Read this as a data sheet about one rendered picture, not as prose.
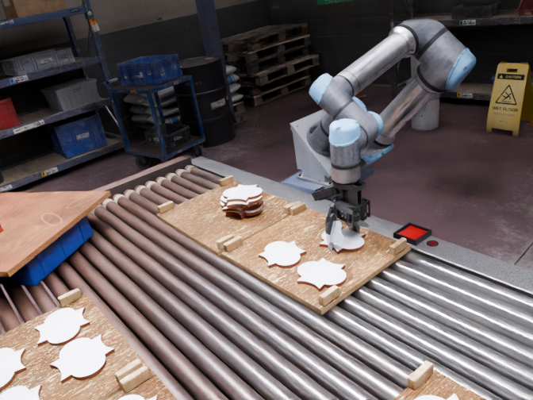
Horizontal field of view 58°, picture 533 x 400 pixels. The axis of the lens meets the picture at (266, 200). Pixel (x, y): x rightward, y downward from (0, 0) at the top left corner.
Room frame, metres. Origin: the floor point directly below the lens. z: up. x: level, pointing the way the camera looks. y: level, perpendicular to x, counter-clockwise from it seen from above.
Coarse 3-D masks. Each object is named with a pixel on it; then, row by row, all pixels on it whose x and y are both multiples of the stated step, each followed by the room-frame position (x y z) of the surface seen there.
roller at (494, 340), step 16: (176, 192) 1.82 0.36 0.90; (192, 192) 1.75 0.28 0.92; (384, 288) 0.96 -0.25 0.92; (400, 288) 0.95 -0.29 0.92; (416, 304) 0.89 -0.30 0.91; (432, 304) 0.87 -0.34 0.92; (448, 320) 0.82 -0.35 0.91; (464, 320) 0.80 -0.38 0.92; (480, 336) 0.76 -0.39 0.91; (496, 336) 0.74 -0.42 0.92; (512, 352) 0.70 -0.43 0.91; (528, 352) 0.69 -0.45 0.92
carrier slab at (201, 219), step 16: (208, 192) 1.69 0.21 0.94; (176, 208) 1.59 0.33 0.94; (192, 208) 1.57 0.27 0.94; (208, 208) 1.55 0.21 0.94; (272, 208) 1.46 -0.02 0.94; (176, 224) 1.47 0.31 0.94; (192, 224) 1.45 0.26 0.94; (208, 224) 1.43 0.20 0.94; (224, 224) 1.41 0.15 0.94; (240, 224) 1.39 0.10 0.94; (256, 224) 1.37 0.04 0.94; (272, 224) 1.36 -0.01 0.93; (208, 240) 1.31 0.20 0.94
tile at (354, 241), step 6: (324, 234) 1.22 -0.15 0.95; (348, 234) 1.19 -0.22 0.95; (354, 234) 1.19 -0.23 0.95; (360, 234) 1.18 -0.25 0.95; (324, 240) 1.18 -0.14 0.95; (348, 240) 1.16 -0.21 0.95; (354, 240) 1.15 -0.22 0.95; (360, 240) 1.15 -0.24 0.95; (324, 246) 1.16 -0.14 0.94; (336, 246) 1.14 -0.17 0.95; (342, 246) 1.14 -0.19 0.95; (348, 246) 1.13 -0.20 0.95; (354, 246) 1.13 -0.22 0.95; (360, 246) 1.12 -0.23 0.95; (336, 252) 1.12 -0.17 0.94
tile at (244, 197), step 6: (240, 186) 1.51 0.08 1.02; (246, 186) 1.50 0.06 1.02; (252, 186) 1.49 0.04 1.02; (228, 192) 1.47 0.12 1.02; (234, 192) 1.47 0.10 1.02; (240, 192) 1.46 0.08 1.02; (246, 192) 1.45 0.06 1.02; (252, 192) 1.44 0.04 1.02; (258, 192) 1.43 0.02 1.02; (228, 198) 1.42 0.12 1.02; (234, 198) 1.42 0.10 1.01; (240, 198) 1.41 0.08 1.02; (246, 198) 1.40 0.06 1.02; (252, 198) 1.41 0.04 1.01
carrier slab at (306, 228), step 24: (312, 216) 1.36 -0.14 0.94; (264, 240) 1.26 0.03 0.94; (288, 240) 1.23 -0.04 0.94; (312, 240) 1.21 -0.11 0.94; (384, 240) 1.15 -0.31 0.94; (240, 264) 1.15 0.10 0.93; (264, 264) 1.13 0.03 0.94; (360, 264) 1.05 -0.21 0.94; (384, 264) 1.04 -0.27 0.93; (288, 288) 1.00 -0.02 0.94; (312, 288) 0.99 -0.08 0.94
